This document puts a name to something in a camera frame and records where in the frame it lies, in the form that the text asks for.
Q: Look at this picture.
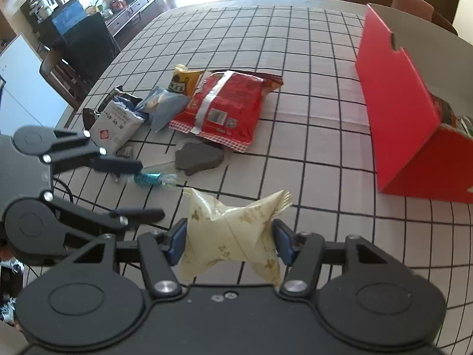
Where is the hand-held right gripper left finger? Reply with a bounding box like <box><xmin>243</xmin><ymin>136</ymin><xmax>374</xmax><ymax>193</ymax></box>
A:
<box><xmin>74</xmin><ymin>218</ymin><xmax>190</xmax><ymax>298</ymax></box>

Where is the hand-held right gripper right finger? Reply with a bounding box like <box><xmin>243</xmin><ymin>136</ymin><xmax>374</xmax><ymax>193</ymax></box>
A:
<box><xmin>273</xmin><ymin>220</ymin><xmax>400</xmax><ymax>298</ymax></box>

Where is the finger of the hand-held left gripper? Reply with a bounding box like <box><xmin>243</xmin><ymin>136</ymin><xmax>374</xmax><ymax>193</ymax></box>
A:
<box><xmin>42</xmin><ymin>190</ymin><xmax>166</xmax><ymax>256</ymax></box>
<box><xmin>42</xmin><ymin>129</ymin><xmax>144</xmax><ymax>175</ymax></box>

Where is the teal candy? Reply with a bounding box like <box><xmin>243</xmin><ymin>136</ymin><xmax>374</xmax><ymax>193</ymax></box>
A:
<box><xmin>127</xmin><ymin>171</ymin><xmax>179</xmax><ymax>189</ymax></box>

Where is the beige snack packet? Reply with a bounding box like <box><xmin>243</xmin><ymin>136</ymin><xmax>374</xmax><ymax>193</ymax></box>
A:
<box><xmin>180</xmin><ymin>188</ymin><xmax>294</xmax><ymax>288</ymax></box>

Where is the red cardboard box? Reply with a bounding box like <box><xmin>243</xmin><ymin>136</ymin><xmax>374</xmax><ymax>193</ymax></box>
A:
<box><xmin>355</xmin><ymin>3</ymin><xmax>473</xmax><ymax>204</ymax></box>

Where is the white snack packet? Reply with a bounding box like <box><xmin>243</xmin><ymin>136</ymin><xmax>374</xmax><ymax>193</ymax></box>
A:
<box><xmin>90</xmin><ymin>96</ymin><xmax>145</xmax><ymax>153</ymax></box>

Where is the pale blue snack packet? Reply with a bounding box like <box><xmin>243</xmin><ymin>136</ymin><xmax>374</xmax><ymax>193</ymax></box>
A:
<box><xmin>136</xmin><ymin>87</ymin><xmax>191</xmax><ymax>133</ymax></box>

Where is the grey flat object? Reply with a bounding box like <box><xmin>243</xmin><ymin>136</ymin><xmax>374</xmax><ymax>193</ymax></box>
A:
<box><xmin>174</xmin><ymin>138</ymin><xmax>225</xmax><ymax>175</ymax></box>

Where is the white door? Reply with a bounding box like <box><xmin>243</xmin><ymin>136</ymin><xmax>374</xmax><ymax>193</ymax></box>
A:
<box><xmin>0</xmin><ymin>34</ymin><xmax>72</xmax><ymax>134</ymax></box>

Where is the wooden chair with dark seat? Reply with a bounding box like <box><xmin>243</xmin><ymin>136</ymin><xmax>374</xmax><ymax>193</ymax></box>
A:
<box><xmin>39</xmin><ymin>46</ymin><xmax>93</xmax><ymax>111</ymax></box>

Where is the yellow and black snack packet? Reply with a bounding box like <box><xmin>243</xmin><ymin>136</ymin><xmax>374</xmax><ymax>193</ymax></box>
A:
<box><xmin>168</xmin><ymin>64</ymin><xmax>204</xmax><ymax>97</ymax></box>

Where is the dark cloth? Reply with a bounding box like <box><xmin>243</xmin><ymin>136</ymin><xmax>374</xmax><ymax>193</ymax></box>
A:
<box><xmin>59</xmin><ymin>12</ymin><xmax>121</xmax><ymax>86</ymax></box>

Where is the patterned cloth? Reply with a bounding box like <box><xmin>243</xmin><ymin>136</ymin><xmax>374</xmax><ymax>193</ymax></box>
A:
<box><xmin>0</xmin><ymin>259</ymin><xmax>23</xmax><ymax>328</ymax></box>

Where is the large red snack bag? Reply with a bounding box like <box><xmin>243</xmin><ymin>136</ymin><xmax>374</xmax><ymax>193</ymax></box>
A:
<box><xmin>169</xmin><ymin>70</ymin><xmax>284</xmax><ymax>153</ymax></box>

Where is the wooden sideboard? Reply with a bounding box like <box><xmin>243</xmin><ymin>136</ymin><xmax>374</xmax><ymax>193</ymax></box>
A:
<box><xmin>105</xmin><ymin>0</ymin><xmax>179</xmax><ymax>38</ymax></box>

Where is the dark shelf with appliances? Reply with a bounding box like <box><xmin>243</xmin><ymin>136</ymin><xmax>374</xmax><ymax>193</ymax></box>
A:
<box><xmin>20</xmin><ymin>0</ymin><xmax>79</xmax><ymax>47</ymax></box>

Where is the checked tablecloth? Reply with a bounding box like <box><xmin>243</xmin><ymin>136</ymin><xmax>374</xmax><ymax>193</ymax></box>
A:
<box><xmin>55</xmin><ymin>0</ymin><xmax>473</xmax><ymax>306</ymax></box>

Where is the dark printed snack packet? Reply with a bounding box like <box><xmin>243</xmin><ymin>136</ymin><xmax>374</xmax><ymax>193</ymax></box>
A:
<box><xmin>430</xmin><ymin>94</ymin><xmax>473</xmax><ymax>138</ymax></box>

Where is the wooden chair far side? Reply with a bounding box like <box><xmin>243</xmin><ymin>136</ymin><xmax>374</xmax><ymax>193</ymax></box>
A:
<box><xmin>391</xmin><ymin>0</ymin><xmax>435</xmax><ymax>23</ymax></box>

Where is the brown wooden chair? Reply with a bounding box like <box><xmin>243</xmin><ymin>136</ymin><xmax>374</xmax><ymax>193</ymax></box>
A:
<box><xmin>432</xmin><ymin>10</ymin><xmax>459</xmax><ymax>37</ymax></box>

